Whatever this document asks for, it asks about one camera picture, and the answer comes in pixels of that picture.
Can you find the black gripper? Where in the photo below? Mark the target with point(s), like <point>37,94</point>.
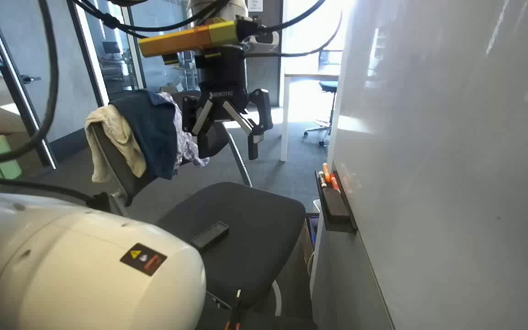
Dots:
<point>222,74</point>

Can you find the purple checkered cloth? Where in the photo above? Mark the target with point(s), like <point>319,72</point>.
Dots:
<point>185,144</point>

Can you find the navy blue garment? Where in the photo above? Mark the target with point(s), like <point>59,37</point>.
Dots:
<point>151,131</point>

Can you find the cream towel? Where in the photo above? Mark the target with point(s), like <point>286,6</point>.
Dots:
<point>108,140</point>

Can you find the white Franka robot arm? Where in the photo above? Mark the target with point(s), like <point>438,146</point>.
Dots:
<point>63,268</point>

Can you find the blue swivel office chair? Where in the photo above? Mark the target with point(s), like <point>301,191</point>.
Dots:
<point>328,89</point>

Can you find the dark grey chair seat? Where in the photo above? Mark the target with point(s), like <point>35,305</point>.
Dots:
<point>257,239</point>

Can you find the grey door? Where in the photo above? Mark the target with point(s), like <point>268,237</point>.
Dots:
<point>266,67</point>

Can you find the white desk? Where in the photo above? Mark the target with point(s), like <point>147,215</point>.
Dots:
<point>301,74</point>

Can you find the orange handheld tool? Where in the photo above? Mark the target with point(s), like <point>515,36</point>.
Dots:
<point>184,39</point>

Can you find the dark framed monitor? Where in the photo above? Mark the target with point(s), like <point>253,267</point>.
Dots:
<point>330,59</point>

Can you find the orange marker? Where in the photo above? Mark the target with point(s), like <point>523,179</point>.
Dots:
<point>330,179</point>

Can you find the small black rectangular block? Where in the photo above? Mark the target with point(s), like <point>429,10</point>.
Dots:
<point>209,235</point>

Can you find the black whiteboard eraser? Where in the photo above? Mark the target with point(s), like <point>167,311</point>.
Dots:
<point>336,204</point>

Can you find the grey metal diagonal bar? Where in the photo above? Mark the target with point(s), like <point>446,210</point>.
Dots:
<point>13,85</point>
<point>90,58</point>

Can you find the black whiteboard tray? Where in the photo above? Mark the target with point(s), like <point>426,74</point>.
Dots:
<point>338,221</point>

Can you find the black stick with orange tip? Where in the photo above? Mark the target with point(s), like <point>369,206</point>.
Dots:
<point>237,309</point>

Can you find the large whiteboard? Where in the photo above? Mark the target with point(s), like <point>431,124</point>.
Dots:
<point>453,158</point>

